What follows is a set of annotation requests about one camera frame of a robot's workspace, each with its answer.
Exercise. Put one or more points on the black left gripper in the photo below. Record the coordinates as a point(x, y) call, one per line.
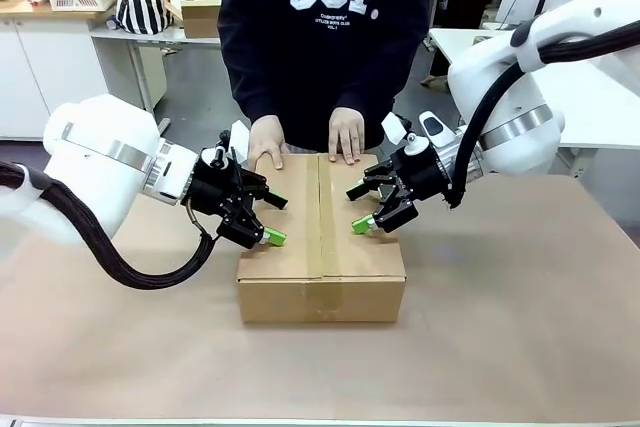
point(215, 187)

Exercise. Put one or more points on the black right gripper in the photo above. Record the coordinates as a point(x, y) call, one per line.
point(420, 172)

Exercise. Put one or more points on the large brown cardboard box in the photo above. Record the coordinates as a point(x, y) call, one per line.
point(280, 247)

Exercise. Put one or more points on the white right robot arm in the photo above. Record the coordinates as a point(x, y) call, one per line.
point(510, 97)

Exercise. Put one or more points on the person's right forearm black sleeve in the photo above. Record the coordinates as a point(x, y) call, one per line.
point(245, 97)

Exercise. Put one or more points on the person's left forearm black sleeve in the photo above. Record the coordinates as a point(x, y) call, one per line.
point(385, 92)

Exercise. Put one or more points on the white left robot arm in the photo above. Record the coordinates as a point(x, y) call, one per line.
point(100, 162)

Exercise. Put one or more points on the open cardboard box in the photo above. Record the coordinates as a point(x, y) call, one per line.
point(202, 17)

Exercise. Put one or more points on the person's left hand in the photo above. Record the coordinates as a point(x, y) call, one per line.
point(346, 134)

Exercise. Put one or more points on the person's right hand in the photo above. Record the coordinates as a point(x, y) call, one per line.
point(265, 137)

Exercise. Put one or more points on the brown packing tape strip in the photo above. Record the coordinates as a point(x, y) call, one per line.
point(325, 227)

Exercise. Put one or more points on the black printed sweatshirt torso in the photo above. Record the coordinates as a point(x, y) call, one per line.
point(325, 47)

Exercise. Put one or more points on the grey metal-legged table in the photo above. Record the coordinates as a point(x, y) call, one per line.
point(150, 36)

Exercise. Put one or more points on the white desk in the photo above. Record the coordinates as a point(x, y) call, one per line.
point(590, 97)

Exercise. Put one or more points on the white cabinet wooden top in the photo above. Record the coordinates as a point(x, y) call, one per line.
point(50, 67)

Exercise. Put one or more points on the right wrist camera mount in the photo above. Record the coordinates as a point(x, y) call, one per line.
point(397, 127)

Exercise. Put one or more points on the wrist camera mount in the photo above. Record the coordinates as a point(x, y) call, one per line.
point(239, 139)
point(397, 127)

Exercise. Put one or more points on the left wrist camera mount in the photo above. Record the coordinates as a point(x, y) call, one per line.
point(239, 139)

